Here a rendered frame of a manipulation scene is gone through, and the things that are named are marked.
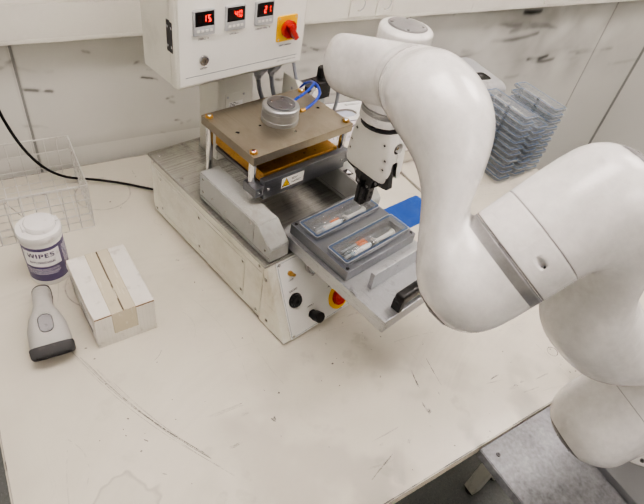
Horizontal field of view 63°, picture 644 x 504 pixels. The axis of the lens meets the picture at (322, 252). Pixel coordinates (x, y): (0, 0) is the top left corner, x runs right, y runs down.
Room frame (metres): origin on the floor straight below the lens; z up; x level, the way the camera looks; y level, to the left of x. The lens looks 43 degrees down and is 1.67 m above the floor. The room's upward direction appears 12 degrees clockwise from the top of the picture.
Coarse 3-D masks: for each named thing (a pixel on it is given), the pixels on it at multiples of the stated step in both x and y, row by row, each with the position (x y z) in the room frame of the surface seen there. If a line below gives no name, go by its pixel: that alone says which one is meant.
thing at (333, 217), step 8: (352, 200) 0.90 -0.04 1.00; (328, 208) 0.85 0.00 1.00; (336, 208) 0.86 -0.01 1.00; (344, 208) 0.86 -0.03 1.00; (352, 208) 0.87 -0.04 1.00; (360, 208) 0.88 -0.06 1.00; (368, 208) 0.88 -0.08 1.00; (312, 216) 0.82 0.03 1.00; (320, 216) 0.82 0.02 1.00; (328, 216) 0.83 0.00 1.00; (336, 216) 0.83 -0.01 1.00; (344, 216) 0.84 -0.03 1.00; (352, 216) 0.84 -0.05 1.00; (304, 224) 0.79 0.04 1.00; (312, 224) 0.79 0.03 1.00; (320, 224) 0.80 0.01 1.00; (328, 224) 0.80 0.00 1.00; (336, 224) 0.81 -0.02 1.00; (312, 232) 0.77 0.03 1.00; (320, 232) 0.77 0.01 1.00
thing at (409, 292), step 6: (414, 282) 0.68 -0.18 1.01; (408, 288) 0.67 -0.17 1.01; (414, 288) 0.67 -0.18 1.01; (396, 294) 0.65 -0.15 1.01; (402, 294) 0.65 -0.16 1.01; (408, 294) 0.65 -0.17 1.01; (414, 294) 0.66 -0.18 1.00; (396, 300) 0.64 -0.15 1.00; (402, 300) 0.64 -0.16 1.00; (408, 300) 0.65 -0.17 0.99; (396, 306) 0.64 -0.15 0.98; (402, 306) 0.64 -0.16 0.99
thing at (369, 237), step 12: (372, 228) 0.82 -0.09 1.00; (384, 228) 0.83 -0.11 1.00; (396, 228) 0.83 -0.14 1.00; (348, 240) 0.77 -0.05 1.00; (360, 240) 0.78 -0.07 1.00; (372, 240) 0.78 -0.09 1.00; (384, 240) 0.79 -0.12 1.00; (336, 252) 0.73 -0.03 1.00; (348, 252) 0.73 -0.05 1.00; (360, 252) 0.74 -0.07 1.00
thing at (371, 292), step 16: (304, 256) 0.75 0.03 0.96; (400, 256) 0.75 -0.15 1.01; (320, 272) 0.72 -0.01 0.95; (368, 272) 0.73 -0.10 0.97; (384, 272) 0.70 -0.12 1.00; (400, 272) 0.74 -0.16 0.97; (336, 288) 0.69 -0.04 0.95; (352, 288) 0.68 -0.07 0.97; (368, 288) 0.68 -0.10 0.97; (384, 288) 0.69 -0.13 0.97; (400, 288) 0.70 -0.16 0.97; (352, 304) 0.66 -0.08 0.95; (368, 304) 0.64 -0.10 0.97; (384, 304) 0.65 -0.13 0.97; (416, 304) 0.68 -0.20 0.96; (368, 320) 0.63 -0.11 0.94; (384, 320) 0.61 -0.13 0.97
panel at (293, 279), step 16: (288, 272) 0.75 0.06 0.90; (304, 272) 0.78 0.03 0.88; (288, 288) 0.74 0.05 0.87; (304, 288) 0.76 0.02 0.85; (320, 288) 0.79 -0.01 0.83; (288, 304) 0.72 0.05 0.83; (304, 304) 0.75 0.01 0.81; (320, 304) 0.78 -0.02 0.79; (288, 320) 0.71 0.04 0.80; (304, 320) 0.73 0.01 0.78
